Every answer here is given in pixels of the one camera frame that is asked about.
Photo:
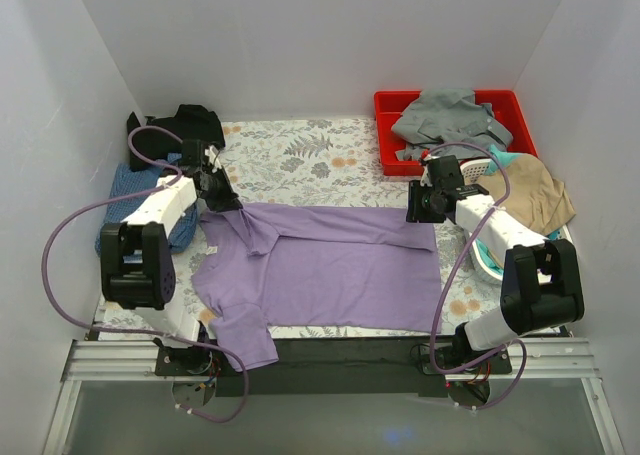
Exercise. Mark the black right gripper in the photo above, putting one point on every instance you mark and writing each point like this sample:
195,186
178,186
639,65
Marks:
415,201

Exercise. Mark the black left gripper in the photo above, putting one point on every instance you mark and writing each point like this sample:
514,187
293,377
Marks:
220,195

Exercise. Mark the purple polo shirt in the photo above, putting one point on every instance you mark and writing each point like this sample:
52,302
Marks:
281,265

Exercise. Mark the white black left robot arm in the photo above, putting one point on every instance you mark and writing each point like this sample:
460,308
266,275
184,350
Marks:
137,270

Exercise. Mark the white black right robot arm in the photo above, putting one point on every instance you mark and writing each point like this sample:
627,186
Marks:
541,285

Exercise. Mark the black folded shirt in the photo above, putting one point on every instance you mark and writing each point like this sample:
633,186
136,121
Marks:
189,122

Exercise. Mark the grey shirt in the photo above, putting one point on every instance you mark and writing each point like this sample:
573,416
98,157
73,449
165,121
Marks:
453,118

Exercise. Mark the white perforated laundry basket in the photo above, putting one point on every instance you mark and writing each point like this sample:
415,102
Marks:
471,171

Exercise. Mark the teal shirt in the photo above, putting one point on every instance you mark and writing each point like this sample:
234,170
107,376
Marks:
499,159

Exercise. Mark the red plastic bin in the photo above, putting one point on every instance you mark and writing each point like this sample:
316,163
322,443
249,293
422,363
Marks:
389,106

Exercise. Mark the blue checked folded shirt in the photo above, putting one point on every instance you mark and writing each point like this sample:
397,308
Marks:
125,182

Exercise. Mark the beige shirt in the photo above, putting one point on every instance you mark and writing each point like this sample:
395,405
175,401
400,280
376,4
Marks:
536,200

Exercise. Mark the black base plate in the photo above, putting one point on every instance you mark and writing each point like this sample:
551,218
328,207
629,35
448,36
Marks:
317,366

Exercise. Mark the aluminium front rail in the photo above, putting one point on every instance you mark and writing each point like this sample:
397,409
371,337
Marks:
331,396

